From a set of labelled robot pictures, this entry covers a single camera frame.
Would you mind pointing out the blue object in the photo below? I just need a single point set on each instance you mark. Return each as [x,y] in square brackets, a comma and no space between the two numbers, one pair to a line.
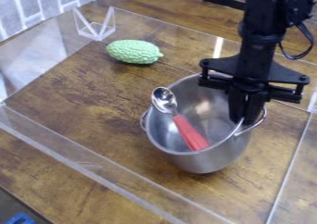
[20,218]

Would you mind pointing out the clear acrylic enclosure wall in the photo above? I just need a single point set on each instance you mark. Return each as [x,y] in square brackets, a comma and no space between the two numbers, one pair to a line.
[74,155]

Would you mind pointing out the black wall strip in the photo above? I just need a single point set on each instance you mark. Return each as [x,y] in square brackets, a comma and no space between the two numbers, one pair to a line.
[230,3]

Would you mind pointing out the pink handled metal spoon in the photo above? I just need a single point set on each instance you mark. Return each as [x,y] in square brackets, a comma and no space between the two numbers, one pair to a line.
[164,102]

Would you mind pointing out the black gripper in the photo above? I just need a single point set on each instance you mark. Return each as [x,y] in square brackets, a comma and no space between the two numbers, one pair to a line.
[251,73]

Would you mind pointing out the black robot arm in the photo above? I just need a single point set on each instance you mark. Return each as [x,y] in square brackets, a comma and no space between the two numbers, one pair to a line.
[267,18]

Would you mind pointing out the stainless steel pot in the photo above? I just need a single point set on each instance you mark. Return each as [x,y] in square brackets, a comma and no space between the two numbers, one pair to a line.
[203,107]

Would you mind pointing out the green bitter melon toy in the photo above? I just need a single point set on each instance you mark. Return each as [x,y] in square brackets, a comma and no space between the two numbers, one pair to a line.
[133,51]

